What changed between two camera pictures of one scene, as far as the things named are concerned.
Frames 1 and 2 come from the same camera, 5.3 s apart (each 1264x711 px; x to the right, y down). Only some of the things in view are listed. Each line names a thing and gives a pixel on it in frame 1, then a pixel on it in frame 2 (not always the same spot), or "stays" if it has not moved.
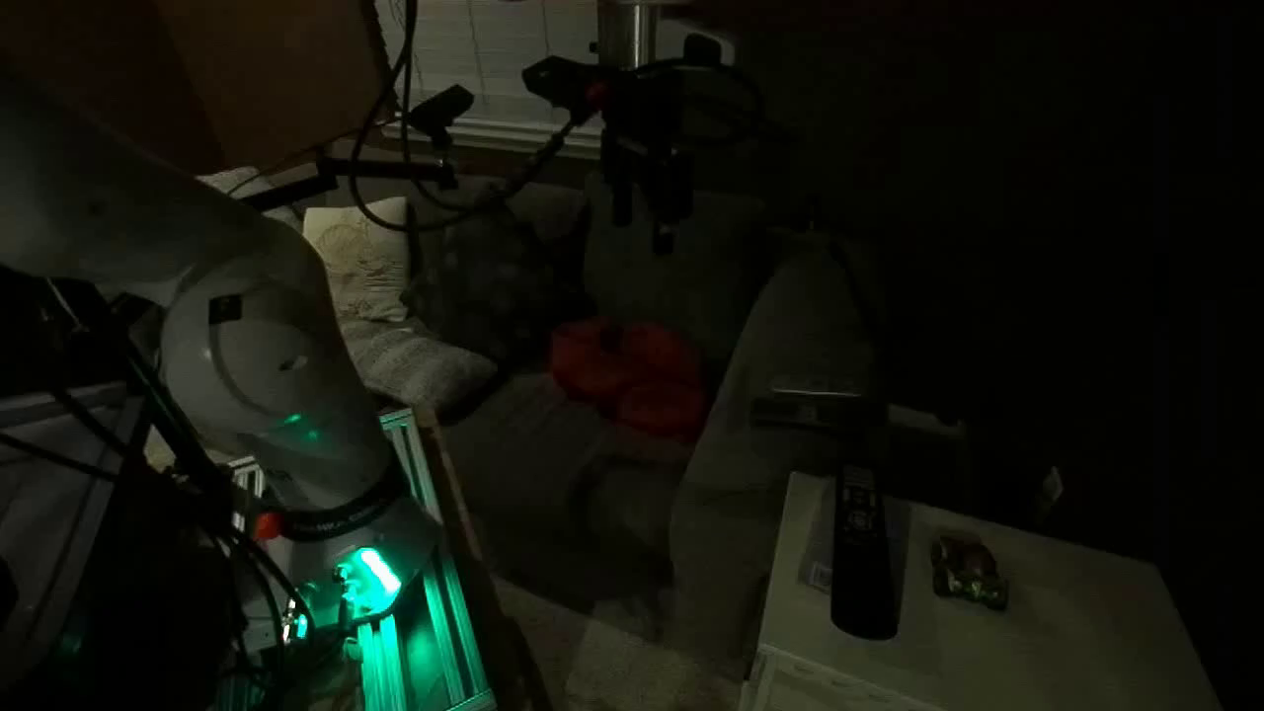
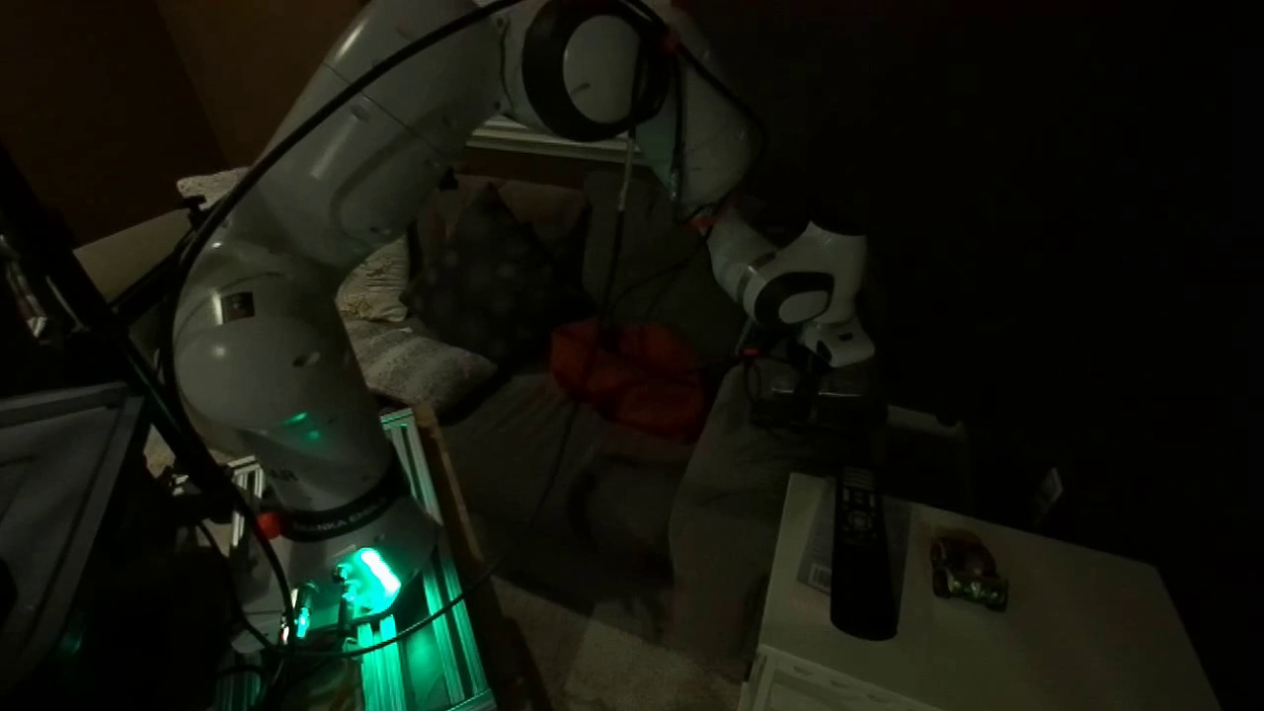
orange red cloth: x=644 y=373 stays
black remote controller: x=861 y=556 stays
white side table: x=1077 y=628 stays
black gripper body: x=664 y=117 to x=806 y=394
